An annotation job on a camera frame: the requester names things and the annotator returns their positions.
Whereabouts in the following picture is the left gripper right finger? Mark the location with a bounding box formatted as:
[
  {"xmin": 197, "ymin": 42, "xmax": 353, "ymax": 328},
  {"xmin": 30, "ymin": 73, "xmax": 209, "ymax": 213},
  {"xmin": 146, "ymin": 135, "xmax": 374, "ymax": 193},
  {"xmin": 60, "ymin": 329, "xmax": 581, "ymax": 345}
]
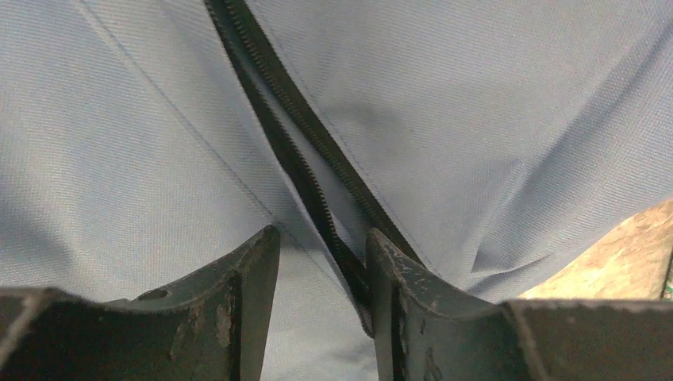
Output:
[{"xmin": 366, "ymin": 229, "xmax": 672, "ymax": 381}]

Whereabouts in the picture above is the blue student backpack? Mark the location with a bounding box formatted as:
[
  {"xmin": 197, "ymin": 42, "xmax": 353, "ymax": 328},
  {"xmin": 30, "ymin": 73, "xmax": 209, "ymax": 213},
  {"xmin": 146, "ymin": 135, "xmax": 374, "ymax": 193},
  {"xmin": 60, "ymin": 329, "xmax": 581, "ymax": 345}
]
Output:
[{"xmin": 1, "ymin": 1, "xmax": 672, "ymax": 380}]

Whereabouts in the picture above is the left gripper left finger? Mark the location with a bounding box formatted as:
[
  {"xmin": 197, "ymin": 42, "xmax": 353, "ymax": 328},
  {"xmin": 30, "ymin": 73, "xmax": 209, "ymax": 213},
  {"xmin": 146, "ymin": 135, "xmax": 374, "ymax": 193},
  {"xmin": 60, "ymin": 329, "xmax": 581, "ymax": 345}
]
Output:
[{"xmin": 1, "ymin": 226, "xmax": 280, "ymax": 380}]

